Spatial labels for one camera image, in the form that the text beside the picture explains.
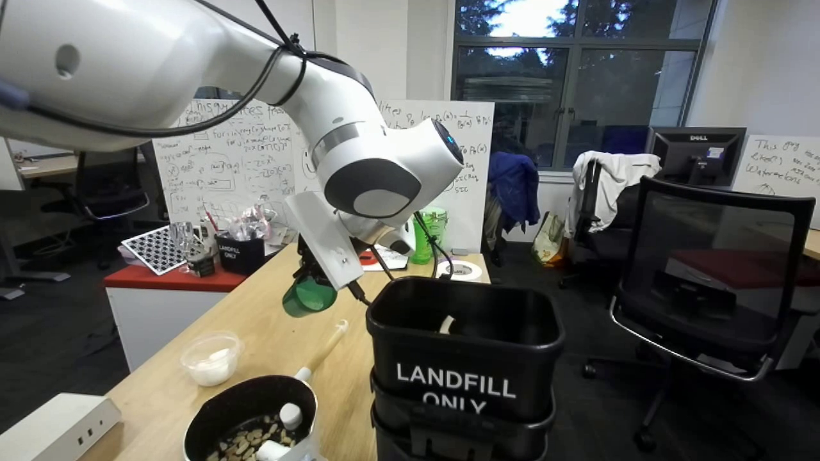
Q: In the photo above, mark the black computer monitor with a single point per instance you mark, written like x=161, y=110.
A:
x=701, y=157

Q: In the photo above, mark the green soap bottle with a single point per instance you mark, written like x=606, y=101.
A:
x=429, y=229

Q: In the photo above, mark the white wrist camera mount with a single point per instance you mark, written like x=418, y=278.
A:
x=324, y=237

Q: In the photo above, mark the dark green plastic cup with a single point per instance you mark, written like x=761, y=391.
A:
x=307, y=296

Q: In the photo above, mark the large whiteboard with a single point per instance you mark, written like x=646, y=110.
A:
x=259, y=157

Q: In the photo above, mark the white tape roll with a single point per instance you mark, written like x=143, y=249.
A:
x=462, y=269

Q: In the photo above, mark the black mesh office chair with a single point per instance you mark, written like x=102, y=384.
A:
x=711, y=283

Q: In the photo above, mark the red top white cabinet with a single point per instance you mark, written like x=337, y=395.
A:
x=150, y=310

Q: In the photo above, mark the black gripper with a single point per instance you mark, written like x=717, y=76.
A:
x=307, y=264

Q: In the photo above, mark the black landfill bin on table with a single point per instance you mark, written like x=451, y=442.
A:
x=462, y=373

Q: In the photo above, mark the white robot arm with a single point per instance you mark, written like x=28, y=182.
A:
x=105, y=76

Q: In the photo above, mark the white rectangular box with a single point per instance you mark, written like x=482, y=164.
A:
x=63, y=428

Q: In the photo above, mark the black landfill bin on shelf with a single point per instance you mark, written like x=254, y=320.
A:
x=242, y=258

